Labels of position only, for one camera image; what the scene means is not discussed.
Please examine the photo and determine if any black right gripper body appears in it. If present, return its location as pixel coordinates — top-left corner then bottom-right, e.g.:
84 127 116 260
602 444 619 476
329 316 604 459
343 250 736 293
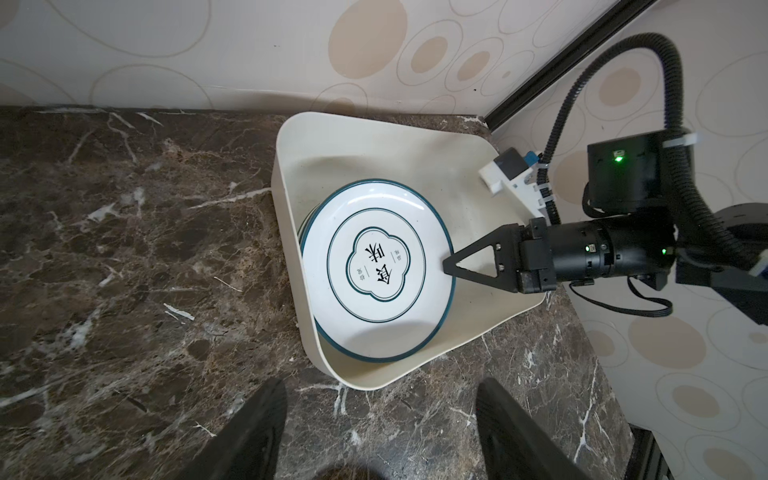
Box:
518 214 675 294

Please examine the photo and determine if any black corrugated cable right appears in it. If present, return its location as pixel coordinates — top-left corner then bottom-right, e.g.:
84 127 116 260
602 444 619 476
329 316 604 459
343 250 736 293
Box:
535 32 760 271

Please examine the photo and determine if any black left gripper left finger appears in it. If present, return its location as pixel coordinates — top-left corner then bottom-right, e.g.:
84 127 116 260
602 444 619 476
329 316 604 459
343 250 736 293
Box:
177 378 287 479

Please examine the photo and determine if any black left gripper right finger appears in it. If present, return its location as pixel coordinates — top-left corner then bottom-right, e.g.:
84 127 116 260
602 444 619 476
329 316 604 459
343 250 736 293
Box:
475 377 587 480

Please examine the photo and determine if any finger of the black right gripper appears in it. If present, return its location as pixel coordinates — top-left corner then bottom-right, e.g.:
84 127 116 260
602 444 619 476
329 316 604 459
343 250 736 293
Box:
443 224 522 293

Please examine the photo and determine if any white black ring plate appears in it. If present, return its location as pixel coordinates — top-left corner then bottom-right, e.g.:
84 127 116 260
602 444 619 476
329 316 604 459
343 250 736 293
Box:
299 179 456 363

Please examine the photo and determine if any black corner frame post right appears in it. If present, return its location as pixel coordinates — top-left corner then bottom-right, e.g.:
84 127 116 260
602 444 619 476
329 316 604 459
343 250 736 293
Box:
485 0 656 132

